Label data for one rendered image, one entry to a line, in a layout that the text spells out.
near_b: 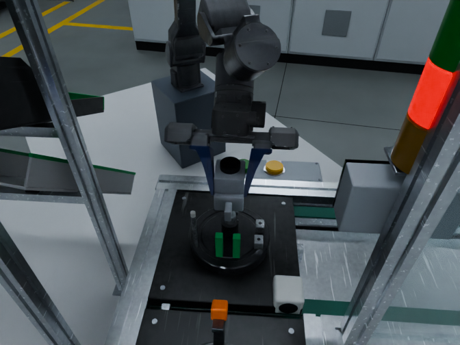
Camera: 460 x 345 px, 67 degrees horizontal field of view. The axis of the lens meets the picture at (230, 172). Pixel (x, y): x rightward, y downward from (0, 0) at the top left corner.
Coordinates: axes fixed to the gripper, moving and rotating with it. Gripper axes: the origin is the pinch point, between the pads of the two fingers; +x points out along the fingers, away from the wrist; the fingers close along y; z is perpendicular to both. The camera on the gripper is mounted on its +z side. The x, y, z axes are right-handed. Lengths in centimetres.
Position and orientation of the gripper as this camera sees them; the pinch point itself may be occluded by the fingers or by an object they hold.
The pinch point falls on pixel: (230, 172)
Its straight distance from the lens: 51.1
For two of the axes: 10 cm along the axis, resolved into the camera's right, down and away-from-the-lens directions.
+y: 10.0, 0.5, -0.5
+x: -0.5, 10.0, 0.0
